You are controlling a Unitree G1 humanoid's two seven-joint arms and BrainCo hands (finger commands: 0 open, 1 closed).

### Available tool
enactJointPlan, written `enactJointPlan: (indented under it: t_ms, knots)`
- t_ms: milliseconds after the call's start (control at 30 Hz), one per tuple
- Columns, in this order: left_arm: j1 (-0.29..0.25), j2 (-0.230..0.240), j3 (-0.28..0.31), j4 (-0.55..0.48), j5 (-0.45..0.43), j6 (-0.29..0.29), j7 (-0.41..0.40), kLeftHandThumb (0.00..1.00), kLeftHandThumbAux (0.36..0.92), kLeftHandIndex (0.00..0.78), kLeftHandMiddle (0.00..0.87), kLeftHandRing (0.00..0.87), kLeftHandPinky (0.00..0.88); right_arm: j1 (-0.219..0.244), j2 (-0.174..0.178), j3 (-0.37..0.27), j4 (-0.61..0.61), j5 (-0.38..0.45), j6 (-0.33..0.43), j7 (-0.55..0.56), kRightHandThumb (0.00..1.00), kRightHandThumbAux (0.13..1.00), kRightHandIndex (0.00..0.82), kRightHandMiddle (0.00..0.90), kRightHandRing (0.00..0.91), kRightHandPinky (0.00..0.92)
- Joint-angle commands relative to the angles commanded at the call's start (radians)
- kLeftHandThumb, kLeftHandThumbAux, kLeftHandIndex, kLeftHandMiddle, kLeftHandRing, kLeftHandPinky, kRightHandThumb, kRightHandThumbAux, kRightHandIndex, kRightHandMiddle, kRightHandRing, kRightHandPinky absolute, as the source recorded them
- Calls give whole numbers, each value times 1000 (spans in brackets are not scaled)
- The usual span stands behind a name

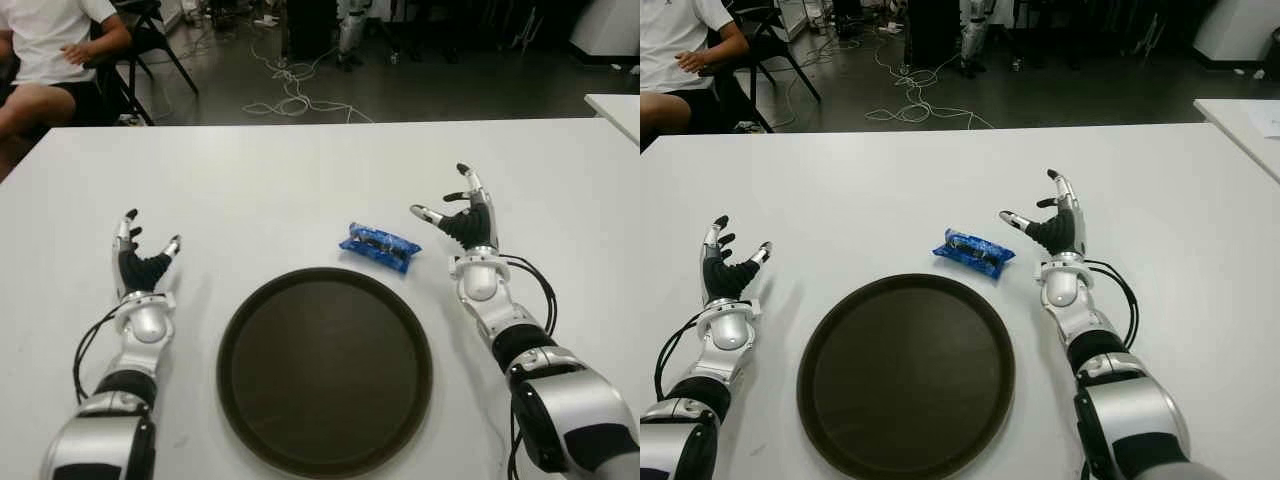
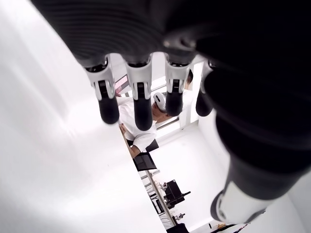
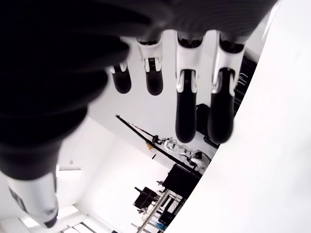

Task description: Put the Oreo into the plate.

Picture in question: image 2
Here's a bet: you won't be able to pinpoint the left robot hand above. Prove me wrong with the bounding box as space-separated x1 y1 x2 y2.
31 0 311 223

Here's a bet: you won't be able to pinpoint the white VR headset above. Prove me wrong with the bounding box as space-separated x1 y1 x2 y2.
152 92 169 113

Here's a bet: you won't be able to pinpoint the monitor with pink screen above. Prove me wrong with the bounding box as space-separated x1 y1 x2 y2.
114 75 129 95

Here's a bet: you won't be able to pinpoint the person in white shirt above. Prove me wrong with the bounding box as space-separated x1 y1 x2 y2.
118 91 172 159

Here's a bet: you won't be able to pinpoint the black laptop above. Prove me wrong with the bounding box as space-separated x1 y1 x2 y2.
134 153 157 172

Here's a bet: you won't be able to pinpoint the black equipment box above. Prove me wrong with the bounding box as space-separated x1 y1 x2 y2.
164 179 192 208

